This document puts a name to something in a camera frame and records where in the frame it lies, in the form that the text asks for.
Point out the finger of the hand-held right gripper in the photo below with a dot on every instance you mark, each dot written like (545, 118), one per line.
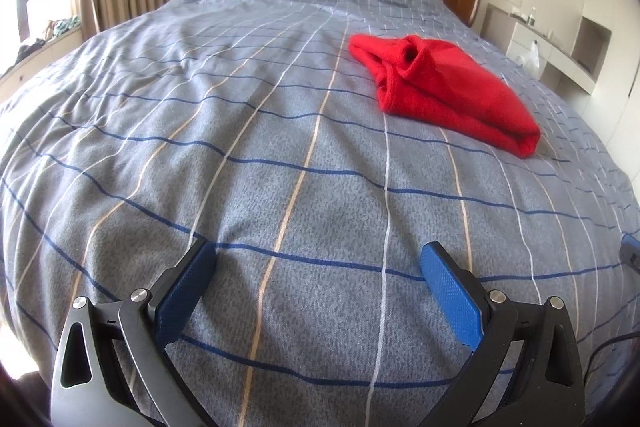
(631, 251)

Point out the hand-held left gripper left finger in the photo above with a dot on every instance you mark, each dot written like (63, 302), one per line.
(182, 289)

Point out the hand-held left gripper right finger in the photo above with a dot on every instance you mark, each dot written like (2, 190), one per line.
(452, 289)

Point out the red knit sweater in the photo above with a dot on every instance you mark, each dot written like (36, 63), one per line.
(450, 92)

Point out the grey plaid bed blanket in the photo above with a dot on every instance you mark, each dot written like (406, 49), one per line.
(250, 147)

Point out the white bedside shelf unit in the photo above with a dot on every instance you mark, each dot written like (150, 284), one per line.
(560, 47)

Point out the clear plastic bag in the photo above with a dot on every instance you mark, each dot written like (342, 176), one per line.
(533, 54)

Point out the small bottle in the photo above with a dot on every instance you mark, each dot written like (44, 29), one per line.
(531, 18)

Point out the colourful cloth pile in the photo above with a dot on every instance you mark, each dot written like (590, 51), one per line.
(55, 29)

